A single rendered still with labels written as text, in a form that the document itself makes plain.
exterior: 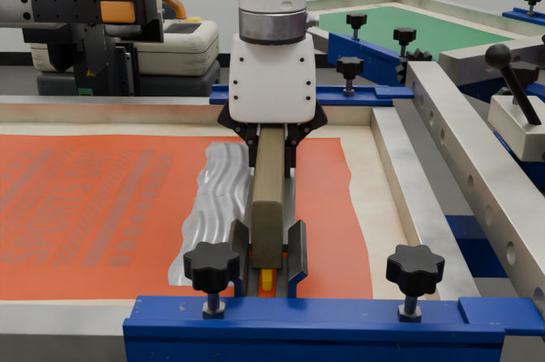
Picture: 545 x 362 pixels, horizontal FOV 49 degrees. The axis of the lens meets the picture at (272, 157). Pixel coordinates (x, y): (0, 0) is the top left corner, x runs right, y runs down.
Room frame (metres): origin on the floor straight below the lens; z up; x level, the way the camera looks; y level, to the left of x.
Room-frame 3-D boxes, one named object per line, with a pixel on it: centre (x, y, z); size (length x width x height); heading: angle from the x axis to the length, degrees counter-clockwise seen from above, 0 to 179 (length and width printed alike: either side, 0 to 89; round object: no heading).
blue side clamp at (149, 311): (0.39, -0.03, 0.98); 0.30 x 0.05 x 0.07; 89
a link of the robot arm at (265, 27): (0.67, -0.01, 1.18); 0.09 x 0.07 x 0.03; 88
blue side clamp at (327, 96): (0.95, -0.05, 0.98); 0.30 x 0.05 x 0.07; 89
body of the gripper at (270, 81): (0.67, 0.00, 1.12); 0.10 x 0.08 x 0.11; 88
